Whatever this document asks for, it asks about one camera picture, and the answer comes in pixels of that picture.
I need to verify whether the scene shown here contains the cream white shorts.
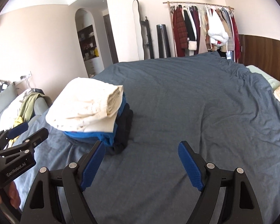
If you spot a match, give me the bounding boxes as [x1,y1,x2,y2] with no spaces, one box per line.
[45,77,123,131]

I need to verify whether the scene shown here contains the person's left hand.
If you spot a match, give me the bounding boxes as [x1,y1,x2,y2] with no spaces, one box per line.
[0,181,21,209]

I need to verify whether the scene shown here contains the yellow garment on chair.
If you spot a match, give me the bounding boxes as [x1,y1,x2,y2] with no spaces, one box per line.
[7,116,24,148]

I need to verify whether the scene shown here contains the olive green garment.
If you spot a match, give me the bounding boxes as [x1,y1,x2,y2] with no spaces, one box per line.
[19,92,46,122]

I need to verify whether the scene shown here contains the grey armchair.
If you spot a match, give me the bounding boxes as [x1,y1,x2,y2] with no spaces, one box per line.
[0,83,52,131]

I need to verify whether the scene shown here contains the blue folded garment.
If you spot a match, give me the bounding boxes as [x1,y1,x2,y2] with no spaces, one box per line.
[63,93,130,147]

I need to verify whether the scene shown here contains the grey-blue duvet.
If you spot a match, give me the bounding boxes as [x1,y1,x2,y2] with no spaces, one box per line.
[12,51,280,224]

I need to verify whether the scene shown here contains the black folded garment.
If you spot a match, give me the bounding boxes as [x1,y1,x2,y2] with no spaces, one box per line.
[106,108,133,156]

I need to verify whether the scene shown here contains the navy folded garment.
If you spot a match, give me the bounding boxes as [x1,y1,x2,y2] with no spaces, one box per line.
[113,103,130,155]

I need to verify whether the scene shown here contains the dark wooden door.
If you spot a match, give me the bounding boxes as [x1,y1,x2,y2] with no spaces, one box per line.
[103,14,119,64]

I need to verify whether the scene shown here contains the pale green pillow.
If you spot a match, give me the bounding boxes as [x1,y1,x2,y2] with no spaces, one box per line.
[246,65,280,90]

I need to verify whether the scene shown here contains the wooden headboard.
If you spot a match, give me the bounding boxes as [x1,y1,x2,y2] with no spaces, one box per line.
[239,34,280,81]

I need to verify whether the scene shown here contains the wavy floor mirror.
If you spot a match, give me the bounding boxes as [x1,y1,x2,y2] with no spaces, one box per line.
[132,0,144,60]

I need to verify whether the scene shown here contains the black cylindrical tower fan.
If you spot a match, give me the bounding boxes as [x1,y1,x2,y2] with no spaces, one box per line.
[156,24,171,58]

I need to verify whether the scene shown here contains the black ladder stand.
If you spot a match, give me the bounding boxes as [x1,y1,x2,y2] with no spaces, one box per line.
[140,17,155,60]

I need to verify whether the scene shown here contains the hanging clothes on rack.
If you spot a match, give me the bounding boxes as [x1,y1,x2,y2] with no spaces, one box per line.
[169,4,241,62]

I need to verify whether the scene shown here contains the wooden clothes rack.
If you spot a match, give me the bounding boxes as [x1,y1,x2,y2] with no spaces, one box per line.
[162,0,235,58]

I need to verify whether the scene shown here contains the arched wall shelf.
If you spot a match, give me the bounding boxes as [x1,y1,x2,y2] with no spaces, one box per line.
[75,9,104,78]

